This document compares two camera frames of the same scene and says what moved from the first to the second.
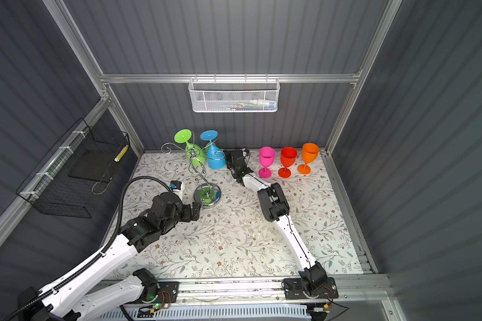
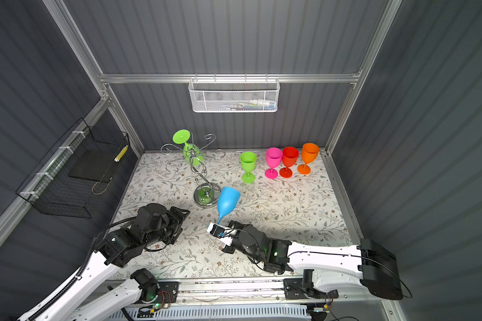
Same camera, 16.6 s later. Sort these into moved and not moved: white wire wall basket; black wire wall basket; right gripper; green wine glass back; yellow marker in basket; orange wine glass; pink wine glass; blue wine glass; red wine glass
Moved: right gripper; pink wine glass; blue wine glass
Not moved: red wine glass; white wire wall basket; green wine glass back; yellow marker in basket; black wire wall basket; orange wine glass
